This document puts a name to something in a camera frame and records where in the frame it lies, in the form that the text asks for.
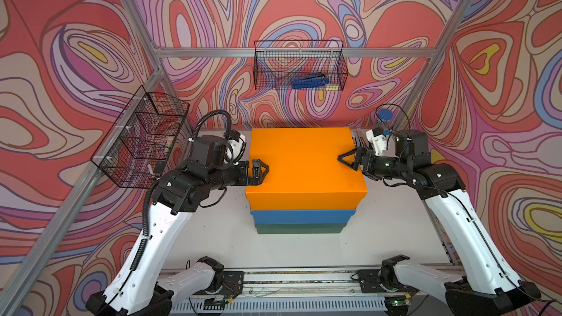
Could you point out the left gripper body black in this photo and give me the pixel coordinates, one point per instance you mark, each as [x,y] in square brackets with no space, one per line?
[238,175]

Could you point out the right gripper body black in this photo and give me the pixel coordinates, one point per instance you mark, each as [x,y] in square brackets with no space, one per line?
[373,166]

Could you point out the orange shoebox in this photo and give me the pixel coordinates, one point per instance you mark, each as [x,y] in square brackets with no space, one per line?
[304,172]

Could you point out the blue shoebox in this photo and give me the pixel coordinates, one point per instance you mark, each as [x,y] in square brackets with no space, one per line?
[302,217]

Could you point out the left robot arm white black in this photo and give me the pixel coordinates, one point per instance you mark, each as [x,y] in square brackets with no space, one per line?
[169,203]

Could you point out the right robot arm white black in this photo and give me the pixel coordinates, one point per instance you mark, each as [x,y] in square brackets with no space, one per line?
[489,286]

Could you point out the silver stapler on table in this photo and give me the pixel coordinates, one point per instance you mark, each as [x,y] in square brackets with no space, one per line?
[358,139]

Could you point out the clear bottle blue cap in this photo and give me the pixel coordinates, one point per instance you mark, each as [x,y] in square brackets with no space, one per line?
[385,117]

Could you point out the green shoebox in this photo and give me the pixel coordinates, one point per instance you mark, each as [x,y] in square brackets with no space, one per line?
[300,229]

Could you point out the blue stapler in basket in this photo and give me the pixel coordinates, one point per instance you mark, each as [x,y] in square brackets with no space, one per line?
[310,81]

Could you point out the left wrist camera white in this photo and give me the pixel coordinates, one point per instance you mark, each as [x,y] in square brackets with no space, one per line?
[236,147]

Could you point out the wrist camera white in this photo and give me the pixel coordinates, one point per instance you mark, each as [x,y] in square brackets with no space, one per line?
[378,139]
[236,147]

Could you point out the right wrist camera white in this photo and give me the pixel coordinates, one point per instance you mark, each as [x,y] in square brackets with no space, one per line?
[378,139]

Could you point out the black wire basket back wall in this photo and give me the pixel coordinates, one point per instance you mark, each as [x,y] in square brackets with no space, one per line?
[277,62]

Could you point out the black wire basket wall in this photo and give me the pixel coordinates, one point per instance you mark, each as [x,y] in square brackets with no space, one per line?
[277,62]
[140,142]

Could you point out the black wire basket left wall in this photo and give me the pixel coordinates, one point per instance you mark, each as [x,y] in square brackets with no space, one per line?
[140,142]

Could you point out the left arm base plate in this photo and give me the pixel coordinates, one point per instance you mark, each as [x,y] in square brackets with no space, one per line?
[229,283]

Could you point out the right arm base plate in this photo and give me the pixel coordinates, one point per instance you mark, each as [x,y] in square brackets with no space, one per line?
[370,282]

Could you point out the aluminium front rail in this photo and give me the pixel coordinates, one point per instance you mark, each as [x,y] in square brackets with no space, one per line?
[278,282]

